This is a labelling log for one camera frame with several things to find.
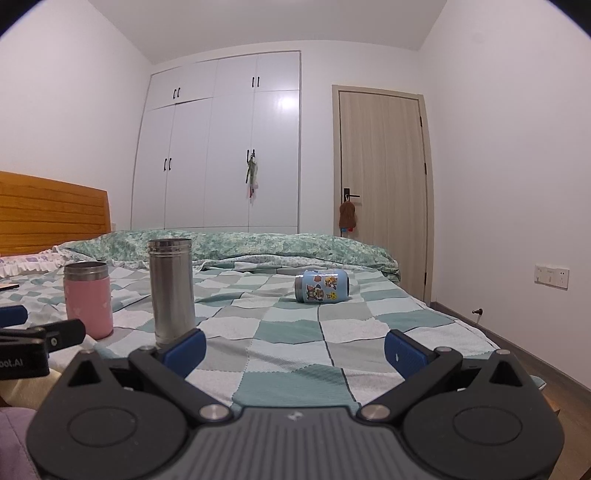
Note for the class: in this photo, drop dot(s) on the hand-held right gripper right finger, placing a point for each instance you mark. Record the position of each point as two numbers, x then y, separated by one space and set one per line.
406 357

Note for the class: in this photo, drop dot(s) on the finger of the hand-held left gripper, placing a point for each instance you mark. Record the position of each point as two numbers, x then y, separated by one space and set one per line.
11 316
60 337

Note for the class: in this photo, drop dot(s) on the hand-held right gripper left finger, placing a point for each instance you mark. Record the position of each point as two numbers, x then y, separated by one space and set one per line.
183 354

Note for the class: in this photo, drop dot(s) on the blue cartoon sticker cup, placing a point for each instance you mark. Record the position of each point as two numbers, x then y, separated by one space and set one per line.
323 287

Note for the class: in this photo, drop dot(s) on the pink cup with steel rim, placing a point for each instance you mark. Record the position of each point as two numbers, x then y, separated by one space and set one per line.
88 302

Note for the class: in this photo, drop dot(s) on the stainless steel cup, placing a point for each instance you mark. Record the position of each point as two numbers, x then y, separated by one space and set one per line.
173 295

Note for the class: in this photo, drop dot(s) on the cream cloth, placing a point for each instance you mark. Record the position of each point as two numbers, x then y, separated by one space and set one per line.
23 392

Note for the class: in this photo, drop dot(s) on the dark flat phone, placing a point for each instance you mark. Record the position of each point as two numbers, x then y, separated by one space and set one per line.
8 286

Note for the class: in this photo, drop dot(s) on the ruffled floral pillow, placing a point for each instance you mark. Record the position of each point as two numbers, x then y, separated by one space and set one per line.
27 264

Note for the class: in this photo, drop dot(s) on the purple clothing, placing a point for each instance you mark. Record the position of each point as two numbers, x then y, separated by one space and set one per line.
14 443

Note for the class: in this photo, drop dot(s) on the wooden headboard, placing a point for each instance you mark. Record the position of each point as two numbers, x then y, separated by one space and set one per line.
51 214

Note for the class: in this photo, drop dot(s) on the checkered green white blanket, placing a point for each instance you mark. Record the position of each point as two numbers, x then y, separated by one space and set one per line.
295 341

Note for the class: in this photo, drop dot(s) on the green floral quilt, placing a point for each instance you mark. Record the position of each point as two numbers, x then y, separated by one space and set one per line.
277 247

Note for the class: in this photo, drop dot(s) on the brown hanging plush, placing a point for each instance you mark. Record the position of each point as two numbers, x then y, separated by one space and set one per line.
346 216

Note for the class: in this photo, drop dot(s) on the light wooden door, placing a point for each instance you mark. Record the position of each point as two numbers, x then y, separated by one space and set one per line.
383 184

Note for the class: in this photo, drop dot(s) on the green hanging toy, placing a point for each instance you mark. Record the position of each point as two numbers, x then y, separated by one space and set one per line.
251 175

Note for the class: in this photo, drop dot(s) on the white wardrobe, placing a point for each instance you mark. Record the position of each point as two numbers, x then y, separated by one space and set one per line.
203 152

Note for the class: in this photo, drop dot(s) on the white wall socket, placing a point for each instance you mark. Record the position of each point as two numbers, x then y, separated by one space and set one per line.
551 276

